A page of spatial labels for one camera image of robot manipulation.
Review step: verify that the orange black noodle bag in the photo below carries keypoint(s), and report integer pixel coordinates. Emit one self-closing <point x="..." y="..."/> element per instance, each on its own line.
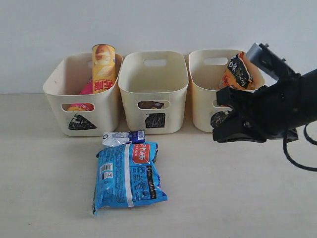
<point x="237" y="75"/>

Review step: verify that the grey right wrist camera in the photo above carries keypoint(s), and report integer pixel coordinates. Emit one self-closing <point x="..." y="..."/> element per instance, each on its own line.
<point x="263" y="58"/>

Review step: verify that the purple small box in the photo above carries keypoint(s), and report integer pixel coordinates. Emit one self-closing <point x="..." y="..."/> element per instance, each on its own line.
<point x="147" y="105"/>

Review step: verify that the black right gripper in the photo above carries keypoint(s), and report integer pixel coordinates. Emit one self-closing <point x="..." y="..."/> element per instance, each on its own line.
<point x="272" y="112"/>

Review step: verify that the blue noodle bag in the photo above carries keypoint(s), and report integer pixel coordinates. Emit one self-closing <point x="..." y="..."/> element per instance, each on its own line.
<point x="127" y="177"/>

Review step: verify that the pink Lays chips can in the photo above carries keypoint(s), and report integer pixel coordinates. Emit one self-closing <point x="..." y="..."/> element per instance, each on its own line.
<point x="82" y="107"/>

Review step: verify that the left cream bin triangle mark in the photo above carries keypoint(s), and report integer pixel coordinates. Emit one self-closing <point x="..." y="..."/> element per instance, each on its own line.
<point x="62" y="89"/>

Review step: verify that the middle cream bin square mark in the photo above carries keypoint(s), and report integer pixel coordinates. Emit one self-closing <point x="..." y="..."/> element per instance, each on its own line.
<point x="159" y="76"/>

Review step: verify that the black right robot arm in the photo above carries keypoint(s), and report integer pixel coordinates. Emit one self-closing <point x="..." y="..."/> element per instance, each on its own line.
<point x="311" y="90"/>

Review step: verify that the right cream bin circle mark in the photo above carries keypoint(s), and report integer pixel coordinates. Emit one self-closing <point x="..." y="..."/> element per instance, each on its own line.
<point x="206" y="69"/>

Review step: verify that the yellow Lays chips can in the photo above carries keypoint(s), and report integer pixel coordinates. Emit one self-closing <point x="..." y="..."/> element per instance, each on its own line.
<point x="103" y="69"/>

